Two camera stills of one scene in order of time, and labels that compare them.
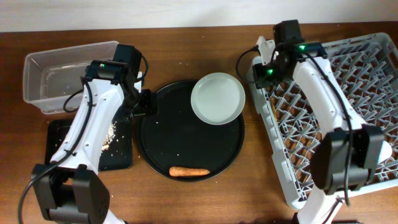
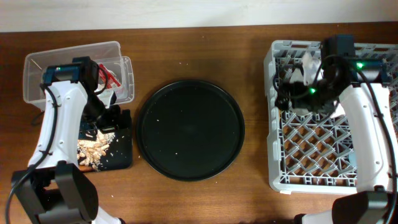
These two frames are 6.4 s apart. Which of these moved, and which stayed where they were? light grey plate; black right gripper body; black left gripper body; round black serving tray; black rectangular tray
Moved: black right gripper body; light grey plate; black left gripper body
Stayed: black rectangular tray; round black serving tray
